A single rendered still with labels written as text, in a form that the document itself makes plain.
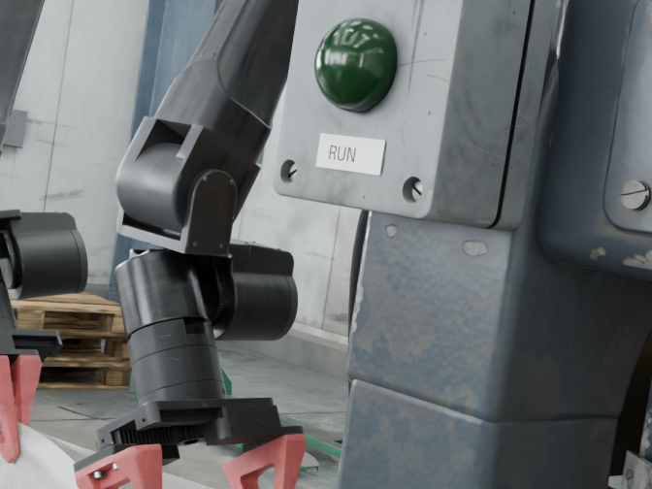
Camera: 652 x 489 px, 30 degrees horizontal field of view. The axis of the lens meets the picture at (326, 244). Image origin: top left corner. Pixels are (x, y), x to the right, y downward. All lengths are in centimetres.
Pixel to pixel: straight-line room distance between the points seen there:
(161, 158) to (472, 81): 45
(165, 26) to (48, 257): 835
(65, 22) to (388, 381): 861
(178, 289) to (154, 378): 6
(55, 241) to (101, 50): 812
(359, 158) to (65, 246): 70
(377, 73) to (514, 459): 14
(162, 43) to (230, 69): 857
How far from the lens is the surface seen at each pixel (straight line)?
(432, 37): 37
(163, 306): 79
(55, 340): 102
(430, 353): 42
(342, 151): 39
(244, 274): 84
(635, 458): 61
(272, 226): 847
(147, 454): 73
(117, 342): 647
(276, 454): 81
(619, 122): 39
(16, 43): 114
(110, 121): 923
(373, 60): 38
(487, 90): 38
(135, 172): 81
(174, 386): 78
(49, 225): 108
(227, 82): 79
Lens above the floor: 125
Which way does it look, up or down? 3 degrees down
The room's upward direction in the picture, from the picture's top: 9 degrees clockwise
